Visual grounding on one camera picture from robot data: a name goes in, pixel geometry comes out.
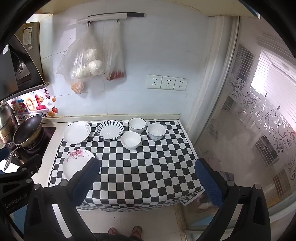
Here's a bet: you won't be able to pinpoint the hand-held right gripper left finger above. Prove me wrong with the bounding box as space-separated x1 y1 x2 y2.
24 158 100 241

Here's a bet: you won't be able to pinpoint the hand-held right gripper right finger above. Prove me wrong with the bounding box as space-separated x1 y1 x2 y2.
195 158 271 241

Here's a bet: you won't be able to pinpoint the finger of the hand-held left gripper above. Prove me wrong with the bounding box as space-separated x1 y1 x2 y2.
0 146 11 163
0 154 42 186

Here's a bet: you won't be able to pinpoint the white plate pink flowers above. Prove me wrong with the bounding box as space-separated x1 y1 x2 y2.
62 149 96 181

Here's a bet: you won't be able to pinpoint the plain white bowl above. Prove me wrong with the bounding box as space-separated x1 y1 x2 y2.
120 131 142 150

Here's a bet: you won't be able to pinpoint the stainless steel pot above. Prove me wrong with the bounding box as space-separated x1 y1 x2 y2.
0 104 19 145

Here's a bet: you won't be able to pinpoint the black frying pan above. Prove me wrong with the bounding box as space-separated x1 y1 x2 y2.
4 115 44 171

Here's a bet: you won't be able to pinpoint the black gas stove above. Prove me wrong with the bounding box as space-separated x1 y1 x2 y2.
0 126 56 163

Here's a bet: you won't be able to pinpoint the white plate grey pattern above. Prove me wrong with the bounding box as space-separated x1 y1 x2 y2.
63 121 92 144

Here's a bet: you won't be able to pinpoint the dark blue striped plate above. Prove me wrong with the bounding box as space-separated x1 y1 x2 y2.
96 120 124 141

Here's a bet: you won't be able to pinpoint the black white checkered mat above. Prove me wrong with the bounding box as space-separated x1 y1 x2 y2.
48 120 205 210

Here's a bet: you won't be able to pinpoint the white bowl black rim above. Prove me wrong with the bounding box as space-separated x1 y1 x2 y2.
128 118 147 134

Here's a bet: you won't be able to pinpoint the white bowl floral print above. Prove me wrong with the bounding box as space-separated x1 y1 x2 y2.
147 123 166 141

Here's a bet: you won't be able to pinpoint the frosted pattern glass door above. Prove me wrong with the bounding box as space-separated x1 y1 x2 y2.
180 16 296 232

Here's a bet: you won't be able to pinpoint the small bag orange contents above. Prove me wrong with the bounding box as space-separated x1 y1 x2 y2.
70 78 84 94

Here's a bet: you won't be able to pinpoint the black range hood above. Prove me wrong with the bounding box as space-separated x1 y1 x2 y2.
0 21 49 102

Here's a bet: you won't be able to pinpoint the clear plastic bag red contents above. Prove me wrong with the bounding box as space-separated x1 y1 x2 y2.
103 22 127 81

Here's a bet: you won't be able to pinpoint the clear plastic bag white buns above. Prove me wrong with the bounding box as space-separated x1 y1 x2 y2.
57 24 105 80

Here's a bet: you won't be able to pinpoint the colourful letter wall sticker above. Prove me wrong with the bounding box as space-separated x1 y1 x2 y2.
10 92 49 119

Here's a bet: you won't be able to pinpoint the white wall socket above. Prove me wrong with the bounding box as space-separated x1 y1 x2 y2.
174 77 188 91
146 75 162 89
161 76 176 90

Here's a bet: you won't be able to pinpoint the white wall hook rail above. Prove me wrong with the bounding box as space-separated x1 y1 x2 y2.
78 12 145 25

